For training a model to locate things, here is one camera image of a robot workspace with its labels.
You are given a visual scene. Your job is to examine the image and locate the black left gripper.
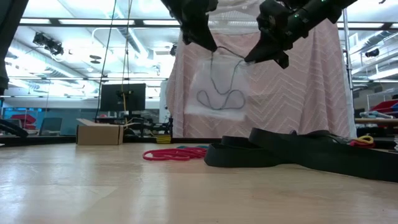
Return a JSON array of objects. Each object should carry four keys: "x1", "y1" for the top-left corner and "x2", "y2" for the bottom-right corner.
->
[{"x1": 160, "y1": 0, "x2": 219, "y2": 53}]

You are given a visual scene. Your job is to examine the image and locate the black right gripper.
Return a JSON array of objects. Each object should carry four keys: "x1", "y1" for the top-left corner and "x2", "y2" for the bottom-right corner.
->
[{"x1": 244, "y1": 0, "x2": 315, "y2": 70}]

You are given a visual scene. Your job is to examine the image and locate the gray rubber band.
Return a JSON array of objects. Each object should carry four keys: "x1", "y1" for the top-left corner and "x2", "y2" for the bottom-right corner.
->
[{"x1": 196, "y1": 45, "x2": 250, "y2": 111}]

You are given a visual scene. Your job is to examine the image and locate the clear plastic bag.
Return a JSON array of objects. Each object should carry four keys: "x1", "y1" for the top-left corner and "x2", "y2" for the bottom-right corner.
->
[{"x1": 183, "y1": 57, "x2": 253, "y2": 122}]

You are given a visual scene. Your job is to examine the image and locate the red rubber band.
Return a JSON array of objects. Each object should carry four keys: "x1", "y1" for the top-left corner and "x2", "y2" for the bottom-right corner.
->
[
  {"x1": 172, "y1": 147, "x2": 208, "y2": 160},
  {"x1": 142, "y1": 148, "x2": 192, "y2": 162}
]

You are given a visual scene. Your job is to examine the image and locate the wide black rubber band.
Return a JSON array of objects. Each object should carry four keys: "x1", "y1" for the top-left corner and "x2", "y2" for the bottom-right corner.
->
[
  {"x1": 203, "y1": 135, "x2": 293, "y2": 169},
  {"x1": 248, "y1": 127, "x2": 398, "y2": 184}
]

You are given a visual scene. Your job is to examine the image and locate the pink chevron cloth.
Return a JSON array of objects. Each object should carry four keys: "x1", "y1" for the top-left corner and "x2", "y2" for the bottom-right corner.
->
[{"x1": 164, "y1": 0, "x2": 358, "y2": 139}]

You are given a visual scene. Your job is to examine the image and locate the metal garment rack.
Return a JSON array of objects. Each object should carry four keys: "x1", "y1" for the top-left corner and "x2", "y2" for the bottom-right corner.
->
[{"x1": 329, "y1": 1, "x2": 355, "y2": 138}]

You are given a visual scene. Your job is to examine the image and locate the black computer monitor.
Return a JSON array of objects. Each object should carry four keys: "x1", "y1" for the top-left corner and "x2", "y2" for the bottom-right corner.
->
[{"x1": 99, "y1": 83, "x2": 147, "y2": 112}]

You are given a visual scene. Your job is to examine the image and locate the black desk with equipment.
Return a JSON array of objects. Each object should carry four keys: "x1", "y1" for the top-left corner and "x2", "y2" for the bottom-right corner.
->
[{"x1": 96, "y1": 113, "x2": 174, "y2": 138}]

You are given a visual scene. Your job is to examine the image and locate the black spool yellow winding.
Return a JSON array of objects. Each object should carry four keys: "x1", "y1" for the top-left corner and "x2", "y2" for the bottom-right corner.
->
[{"x1": 155, "y1": 134, "x2": 173, "y2": 145}]

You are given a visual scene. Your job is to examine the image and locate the pale folded cloth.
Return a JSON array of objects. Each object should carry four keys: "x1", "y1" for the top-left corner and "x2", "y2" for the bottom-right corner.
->
[{"x1": 359, "y1": 110, "x2": 395, "y2": 120}]

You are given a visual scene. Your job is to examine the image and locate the wooden workbench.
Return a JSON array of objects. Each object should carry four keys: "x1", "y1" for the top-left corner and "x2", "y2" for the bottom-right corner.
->
[{"x1": 354, "y1": 117, "x2": 398, "y2": 138}]

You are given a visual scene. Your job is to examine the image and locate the red storage bins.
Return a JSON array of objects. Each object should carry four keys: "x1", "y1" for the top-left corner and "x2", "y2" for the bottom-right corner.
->
[{"x1": 369, "y1": 98, "x2": 398, "y2": 114}]

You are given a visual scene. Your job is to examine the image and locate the thick yellow band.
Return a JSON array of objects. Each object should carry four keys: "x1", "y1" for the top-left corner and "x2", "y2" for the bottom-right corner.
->
[{"x1": 356, "y1": 134, "x2": 375, "y2": 144}]

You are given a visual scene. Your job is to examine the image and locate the thick red band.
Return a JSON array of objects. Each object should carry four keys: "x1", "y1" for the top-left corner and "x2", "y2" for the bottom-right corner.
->
[{"x1": 348, "y1": 139, "x2": 376, "y2": 149}]

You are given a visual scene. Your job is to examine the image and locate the small open cardboard box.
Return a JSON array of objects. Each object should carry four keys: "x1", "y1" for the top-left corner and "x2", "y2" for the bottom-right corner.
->
[{"x1": 76, "y1": 118, "x2": 125, "y2": 146}]

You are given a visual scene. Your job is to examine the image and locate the black ceiling spotlight cluster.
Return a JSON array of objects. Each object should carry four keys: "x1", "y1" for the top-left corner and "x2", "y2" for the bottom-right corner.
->
[{"x1": 32, "y1": 31, "x2": 65, "y2": 57}]

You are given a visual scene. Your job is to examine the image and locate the grey office chair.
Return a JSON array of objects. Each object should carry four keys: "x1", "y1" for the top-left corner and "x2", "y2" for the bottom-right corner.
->
[{"x1": 38, "y1": 117, "x2": 63, "y2": 137}]

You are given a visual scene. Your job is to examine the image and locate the black hanging cable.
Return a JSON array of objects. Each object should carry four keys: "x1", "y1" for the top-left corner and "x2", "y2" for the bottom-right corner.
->
[
  {"x1": 94, "y1": 0, "x2": 118, "y2": 123},
  {"x1": 120, "y1": 0, "x2": 134, "y2": 125}
]

